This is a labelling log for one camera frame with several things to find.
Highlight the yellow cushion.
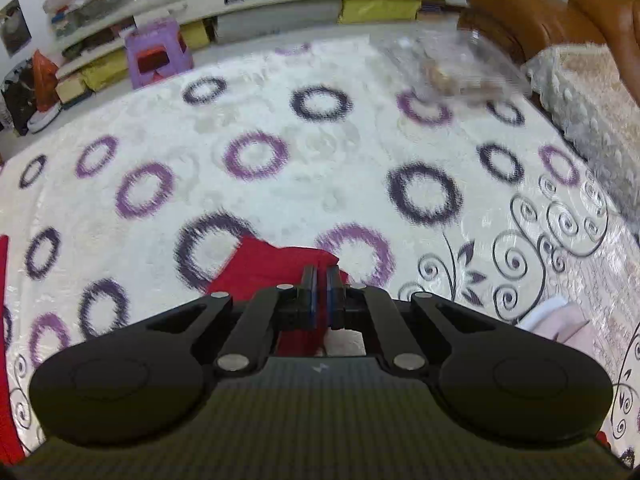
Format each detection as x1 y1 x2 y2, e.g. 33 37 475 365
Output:
179 20 213 52
80 49 132 92
339 0 425 25

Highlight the cream lace sofa cover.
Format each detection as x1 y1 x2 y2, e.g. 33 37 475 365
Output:
521 42 640 246

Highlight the grey cushion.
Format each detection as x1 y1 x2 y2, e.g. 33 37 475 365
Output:
216 0 345 42

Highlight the brown leather sofa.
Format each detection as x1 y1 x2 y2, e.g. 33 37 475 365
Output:
456 0 640 78

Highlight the grey wall picture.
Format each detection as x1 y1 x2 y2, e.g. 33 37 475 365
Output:
0 0 35 59

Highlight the pale pink cloth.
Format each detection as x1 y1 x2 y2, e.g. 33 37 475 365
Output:
516 295 592 357

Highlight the white purple ring-patterned bedspread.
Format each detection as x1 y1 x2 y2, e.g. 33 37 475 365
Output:
0 25 640 471

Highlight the dark bag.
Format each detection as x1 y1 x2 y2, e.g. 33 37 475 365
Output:
0 57 40 137

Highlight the orange bag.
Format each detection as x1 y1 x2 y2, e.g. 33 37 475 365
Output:
31 49 62 113

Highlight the purple plastic stool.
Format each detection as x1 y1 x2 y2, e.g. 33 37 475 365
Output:
124 16 195 92

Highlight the small red garment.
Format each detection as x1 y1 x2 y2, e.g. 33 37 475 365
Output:
0 234 27 467

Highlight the clear plastic bag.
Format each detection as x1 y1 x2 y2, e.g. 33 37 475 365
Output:
377 27 533 108

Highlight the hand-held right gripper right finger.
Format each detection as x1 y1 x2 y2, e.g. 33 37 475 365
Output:
326 264 502 377

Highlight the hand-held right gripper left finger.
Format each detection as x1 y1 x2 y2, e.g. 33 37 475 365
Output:
145 264 318 376

